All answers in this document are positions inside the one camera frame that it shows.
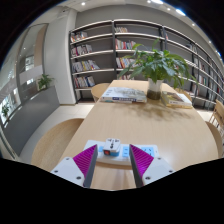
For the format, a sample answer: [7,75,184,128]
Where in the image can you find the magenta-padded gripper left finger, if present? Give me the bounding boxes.
[50,143,99,189]

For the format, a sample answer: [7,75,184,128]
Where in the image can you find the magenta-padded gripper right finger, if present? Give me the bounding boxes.
[128,143,176,189]

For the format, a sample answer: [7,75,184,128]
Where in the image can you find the small white charger block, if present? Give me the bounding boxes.
[102,137,122,158]

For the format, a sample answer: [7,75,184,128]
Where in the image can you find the yellow cover book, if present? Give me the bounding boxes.
[160,90,194,110]

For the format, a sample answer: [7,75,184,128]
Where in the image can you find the white and blue book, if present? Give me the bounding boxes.
[99,86,148,104]

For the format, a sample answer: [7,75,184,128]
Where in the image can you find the wooden slat chair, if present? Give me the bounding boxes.
[209,99,224,134]

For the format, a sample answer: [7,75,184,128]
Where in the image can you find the small green background plant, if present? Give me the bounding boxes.
[0,103,11,118]
[36,73,55,92]

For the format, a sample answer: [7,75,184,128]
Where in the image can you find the green potted plant, glass vase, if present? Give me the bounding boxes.
[118,38,198,101]

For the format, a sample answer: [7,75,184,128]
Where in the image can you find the grey bookshelf unit with books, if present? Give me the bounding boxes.
[68,18,224,111]

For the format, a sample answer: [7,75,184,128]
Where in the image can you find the ceiling lights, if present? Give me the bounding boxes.
[79,0,221,58]

